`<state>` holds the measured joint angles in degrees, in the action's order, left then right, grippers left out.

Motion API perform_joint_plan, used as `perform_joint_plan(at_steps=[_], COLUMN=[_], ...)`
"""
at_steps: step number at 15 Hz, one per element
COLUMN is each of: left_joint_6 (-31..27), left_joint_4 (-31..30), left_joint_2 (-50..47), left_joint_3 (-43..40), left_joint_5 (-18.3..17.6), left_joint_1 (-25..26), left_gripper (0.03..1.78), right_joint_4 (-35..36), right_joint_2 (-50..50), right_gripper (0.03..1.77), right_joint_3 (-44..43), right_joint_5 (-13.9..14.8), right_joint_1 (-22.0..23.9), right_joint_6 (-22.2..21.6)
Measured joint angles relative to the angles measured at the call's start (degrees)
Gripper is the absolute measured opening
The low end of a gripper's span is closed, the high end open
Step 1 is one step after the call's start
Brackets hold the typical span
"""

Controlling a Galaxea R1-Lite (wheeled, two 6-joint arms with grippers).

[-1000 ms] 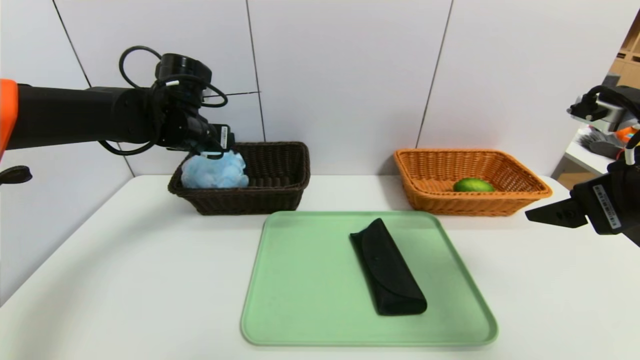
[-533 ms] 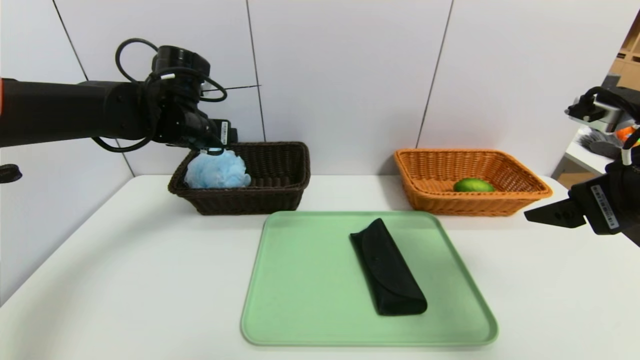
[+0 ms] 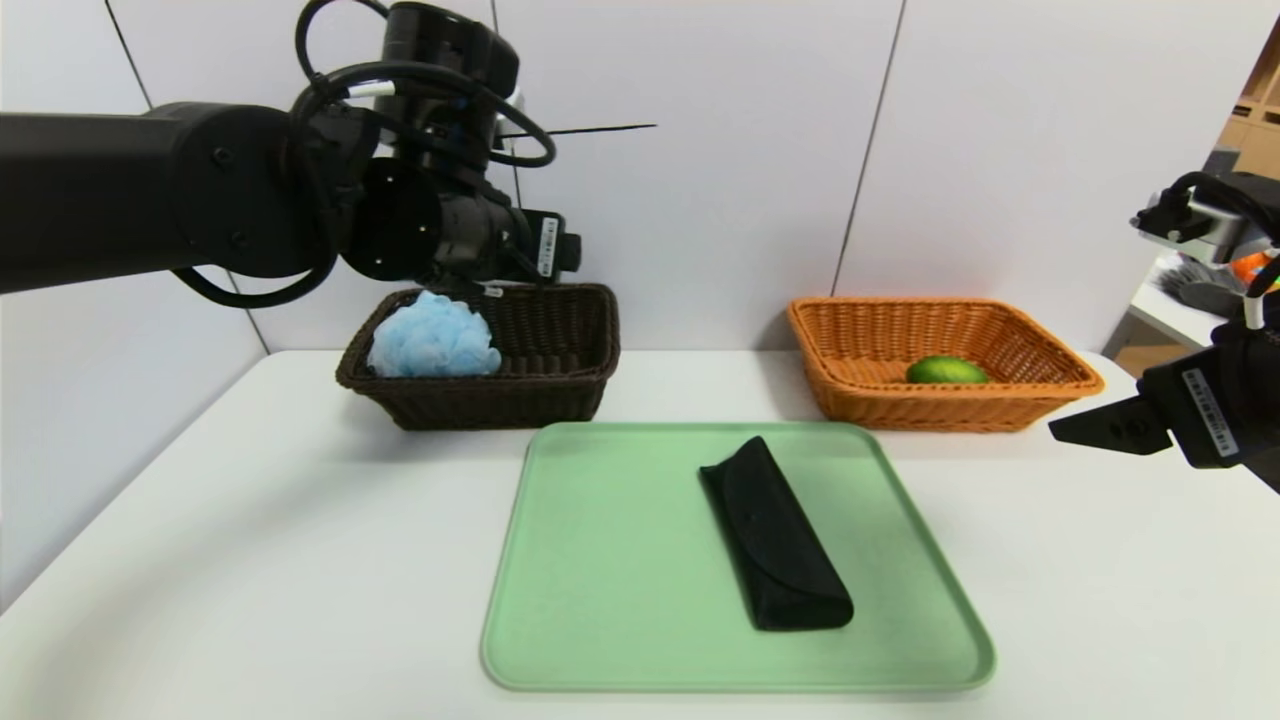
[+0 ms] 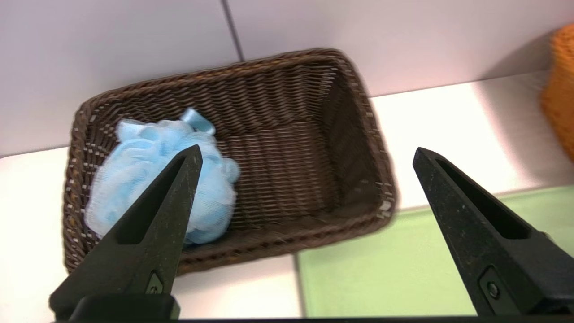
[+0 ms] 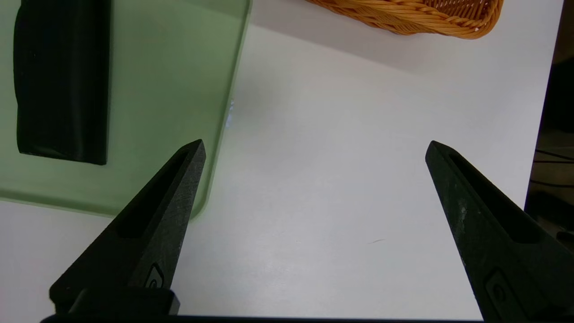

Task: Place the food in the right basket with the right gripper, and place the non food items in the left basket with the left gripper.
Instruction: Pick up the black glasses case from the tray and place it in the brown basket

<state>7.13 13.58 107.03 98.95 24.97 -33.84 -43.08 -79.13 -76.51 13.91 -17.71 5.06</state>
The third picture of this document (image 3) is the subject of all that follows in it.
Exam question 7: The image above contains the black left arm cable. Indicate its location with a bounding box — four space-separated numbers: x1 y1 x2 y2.
295 0 557 169

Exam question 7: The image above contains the dark brown wicker basket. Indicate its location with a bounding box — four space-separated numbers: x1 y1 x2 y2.
336 284 622 432

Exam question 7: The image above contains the wooden shelf cabinet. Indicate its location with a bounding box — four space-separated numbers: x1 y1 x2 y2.
1200 15 1280 181

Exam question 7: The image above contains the light green plastic tray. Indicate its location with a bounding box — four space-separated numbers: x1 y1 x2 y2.
481 421 997 693

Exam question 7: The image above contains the orange wicker basket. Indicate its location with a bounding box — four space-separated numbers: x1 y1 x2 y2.
786 297 1105 433

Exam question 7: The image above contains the black bristle brush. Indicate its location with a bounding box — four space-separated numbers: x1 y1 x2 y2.
1160 255 1246 319

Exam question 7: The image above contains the blue mesh bath loofah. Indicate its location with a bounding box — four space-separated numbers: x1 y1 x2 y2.
367 291 503 379

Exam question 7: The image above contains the black glasses case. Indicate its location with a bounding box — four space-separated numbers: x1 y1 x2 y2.
698 435 855 632

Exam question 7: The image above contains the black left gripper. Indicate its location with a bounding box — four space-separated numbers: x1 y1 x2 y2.
508 207 582 284

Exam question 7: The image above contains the black zip tie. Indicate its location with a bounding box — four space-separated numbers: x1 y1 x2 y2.
497 124 658 137

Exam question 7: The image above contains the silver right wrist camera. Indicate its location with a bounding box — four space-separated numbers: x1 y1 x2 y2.
1132 172 1280 266

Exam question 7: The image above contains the green lime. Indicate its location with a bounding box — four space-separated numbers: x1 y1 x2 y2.
905 356 990 386

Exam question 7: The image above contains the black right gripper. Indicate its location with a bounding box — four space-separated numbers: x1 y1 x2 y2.
1047 325 1280 493

